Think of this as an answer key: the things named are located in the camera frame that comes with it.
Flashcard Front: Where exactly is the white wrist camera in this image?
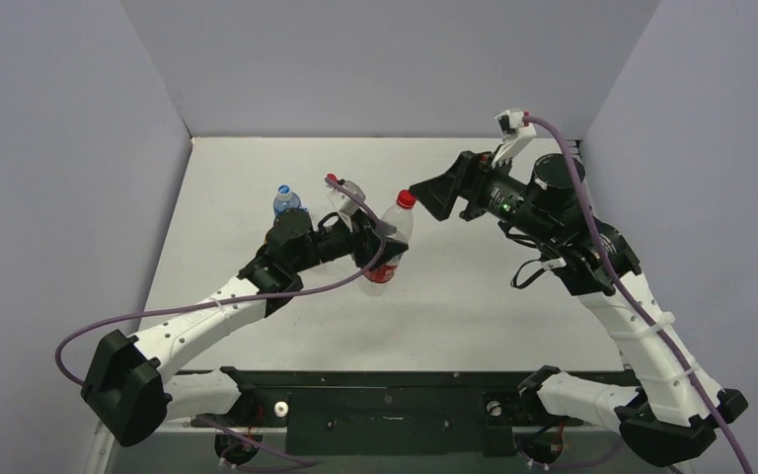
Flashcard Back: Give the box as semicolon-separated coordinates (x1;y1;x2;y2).
326;174;365;230
491;109;537;168

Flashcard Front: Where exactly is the blue label water bottle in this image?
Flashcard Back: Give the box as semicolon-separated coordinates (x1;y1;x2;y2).
272;189;303;216

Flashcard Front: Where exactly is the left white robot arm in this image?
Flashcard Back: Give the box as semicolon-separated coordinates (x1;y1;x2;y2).
81;210;413;447

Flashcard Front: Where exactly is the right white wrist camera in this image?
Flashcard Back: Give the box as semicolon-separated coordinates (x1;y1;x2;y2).
491;109;537;168

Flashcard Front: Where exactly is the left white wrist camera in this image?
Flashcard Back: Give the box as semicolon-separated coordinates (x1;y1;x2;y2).
326;174;365;230

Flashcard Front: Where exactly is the blue white bottle cap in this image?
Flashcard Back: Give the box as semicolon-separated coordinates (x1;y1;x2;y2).
277;185;292;197

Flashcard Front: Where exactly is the purple cable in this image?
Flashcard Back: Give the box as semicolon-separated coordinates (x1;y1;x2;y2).
523;115;754;474
54;175;388;387

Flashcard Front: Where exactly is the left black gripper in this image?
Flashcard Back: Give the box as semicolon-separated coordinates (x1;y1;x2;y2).
292;208;407;274

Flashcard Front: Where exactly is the red bottle cap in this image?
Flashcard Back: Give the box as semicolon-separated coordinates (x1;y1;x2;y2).
396;190;417;209

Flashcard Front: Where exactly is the aluminium rail frame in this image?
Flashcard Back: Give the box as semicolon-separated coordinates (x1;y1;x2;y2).
561;138;686;434

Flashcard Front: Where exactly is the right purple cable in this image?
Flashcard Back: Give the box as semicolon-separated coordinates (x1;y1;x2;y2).
523;115;754;474

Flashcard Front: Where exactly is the red label water bottle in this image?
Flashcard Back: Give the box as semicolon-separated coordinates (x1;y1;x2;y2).
359;190;417;296

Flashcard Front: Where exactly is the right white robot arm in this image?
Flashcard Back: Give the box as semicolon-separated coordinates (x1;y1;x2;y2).
411;152;748;467

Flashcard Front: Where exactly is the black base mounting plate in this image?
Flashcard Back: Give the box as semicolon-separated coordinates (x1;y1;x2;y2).
123;369;648;459

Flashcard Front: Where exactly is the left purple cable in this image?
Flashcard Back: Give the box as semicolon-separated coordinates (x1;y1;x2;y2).
54;175;388;387

